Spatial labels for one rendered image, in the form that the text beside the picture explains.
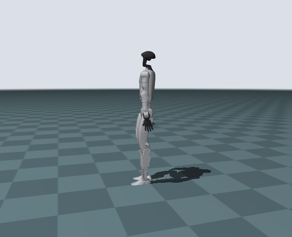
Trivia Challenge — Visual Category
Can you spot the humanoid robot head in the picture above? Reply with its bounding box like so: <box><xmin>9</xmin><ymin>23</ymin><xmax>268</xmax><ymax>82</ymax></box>
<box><xmin>141</xmin><ymin>51</ymin><xmax>155</xmax><ymax>71</ymax></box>

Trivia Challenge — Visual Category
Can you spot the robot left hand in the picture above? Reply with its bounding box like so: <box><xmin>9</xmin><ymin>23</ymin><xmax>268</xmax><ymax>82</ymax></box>
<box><xmin>143</xmin><ymin>113</ymin><xmax>153</xmax><ymax>132</ymax></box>

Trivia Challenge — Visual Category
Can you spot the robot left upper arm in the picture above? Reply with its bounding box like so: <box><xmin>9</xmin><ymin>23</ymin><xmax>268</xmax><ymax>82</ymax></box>
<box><xmin>140</xmin><ymin>71</ymin><xmax>149</xmax><ymax>98</ymax></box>

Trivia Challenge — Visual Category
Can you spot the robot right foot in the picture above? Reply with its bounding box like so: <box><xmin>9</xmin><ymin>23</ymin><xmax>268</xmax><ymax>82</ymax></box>
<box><xmin>133</xmin><ymin>175</ymin><xmax>152</xmax><ymax>181</ymax></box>

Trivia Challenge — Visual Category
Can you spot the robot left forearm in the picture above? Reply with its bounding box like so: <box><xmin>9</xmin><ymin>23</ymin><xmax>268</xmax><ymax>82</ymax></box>
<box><xmin>141</xmin><ymin>92</ymin><xmax>149</xmax><ymax>118</ymax></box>

